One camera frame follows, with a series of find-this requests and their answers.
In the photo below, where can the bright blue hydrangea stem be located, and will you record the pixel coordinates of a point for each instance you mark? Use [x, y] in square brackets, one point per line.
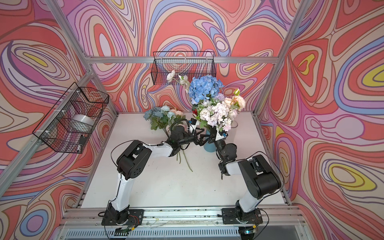
[204, 88]

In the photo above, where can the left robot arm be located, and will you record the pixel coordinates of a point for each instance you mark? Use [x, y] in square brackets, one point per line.
[131, 163]

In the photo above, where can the cream rose spray stem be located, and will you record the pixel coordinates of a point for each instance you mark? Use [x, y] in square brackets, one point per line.
[236, 102]

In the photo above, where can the purple and pink mixed bouquet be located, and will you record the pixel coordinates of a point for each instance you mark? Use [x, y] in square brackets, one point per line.
[220, 97]

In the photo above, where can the pink small flower bunch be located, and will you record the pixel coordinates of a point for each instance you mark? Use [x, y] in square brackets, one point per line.
[217, 115]

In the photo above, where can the pink peony flower stem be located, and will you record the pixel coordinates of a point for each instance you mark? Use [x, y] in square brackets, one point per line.
[180, 152]

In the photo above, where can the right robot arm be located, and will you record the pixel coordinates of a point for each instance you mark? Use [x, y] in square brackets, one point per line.
[260, 178]

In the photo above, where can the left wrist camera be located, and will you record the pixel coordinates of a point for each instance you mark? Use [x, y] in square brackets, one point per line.
[193, 124]

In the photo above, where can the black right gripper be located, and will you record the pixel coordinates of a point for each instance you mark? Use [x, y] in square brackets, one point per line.
[213, 132]

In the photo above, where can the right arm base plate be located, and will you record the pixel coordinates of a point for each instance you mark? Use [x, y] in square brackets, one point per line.
[231, 216]

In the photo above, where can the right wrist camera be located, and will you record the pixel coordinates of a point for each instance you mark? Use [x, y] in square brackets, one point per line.
[220, 135]

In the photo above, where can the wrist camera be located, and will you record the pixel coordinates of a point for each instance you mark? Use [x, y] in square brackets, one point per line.
[193, 124]
[220, 135]

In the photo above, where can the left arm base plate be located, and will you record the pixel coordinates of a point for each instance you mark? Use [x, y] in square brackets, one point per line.
[130, 218]

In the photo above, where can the black wire basket wall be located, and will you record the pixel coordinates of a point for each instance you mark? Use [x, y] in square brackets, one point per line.
[184, 63]
[60, 134]

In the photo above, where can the dusty blue hydrangea stem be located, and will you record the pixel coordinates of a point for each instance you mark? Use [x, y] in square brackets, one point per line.
[160, 117]

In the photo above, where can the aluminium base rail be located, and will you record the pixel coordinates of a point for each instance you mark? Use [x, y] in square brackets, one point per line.
[273, 222]

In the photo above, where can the white poppy flower stem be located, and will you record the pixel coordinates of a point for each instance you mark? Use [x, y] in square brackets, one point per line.
[181, 80]

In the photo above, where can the teal ceramic vase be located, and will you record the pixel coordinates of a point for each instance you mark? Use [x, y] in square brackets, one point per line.
[209, 146]

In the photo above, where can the clear glass cup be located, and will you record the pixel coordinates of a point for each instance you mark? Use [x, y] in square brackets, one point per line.
[234, 124]

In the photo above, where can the peach rose spray stem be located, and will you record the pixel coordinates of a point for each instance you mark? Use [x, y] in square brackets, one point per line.
[177, 112]

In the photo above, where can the black wire basket back wall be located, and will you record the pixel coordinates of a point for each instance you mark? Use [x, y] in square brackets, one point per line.
[184, 63]

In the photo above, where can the black wire basket left wall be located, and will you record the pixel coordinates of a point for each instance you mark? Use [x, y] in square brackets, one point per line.
[60, 134]

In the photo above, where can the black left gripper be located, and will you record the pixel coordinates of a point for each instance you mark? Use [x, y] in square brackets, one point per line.
[197, 139]

